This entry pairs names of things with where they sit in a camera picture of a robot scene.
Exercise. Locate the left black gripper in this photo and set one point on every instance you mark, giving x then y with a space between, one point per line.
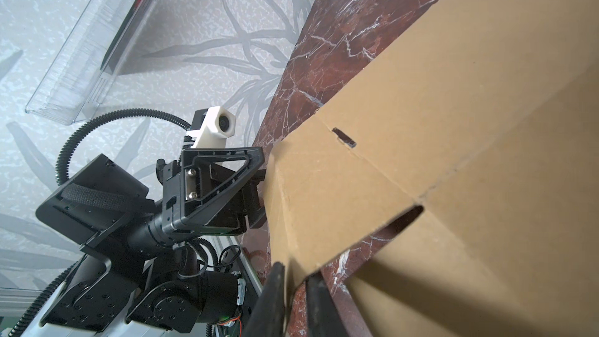
212 192

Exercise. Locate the brown cardboard box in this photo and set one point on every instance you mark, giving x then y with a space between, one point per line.
483 115

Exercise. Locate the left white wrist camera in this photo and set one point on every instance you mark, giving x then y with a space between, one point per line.
212 127

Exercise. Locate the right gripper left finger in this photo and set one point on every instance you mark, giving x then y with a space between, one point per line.
268 317

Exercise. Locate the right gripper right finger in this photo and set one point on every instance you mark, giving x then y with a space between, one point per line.
323 319

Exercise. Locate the clear plastic wall bin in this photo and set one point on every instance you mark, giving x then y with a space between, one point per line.
89 61

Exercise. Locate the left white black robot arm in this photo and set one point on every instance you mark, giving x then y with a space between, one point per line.
148 267

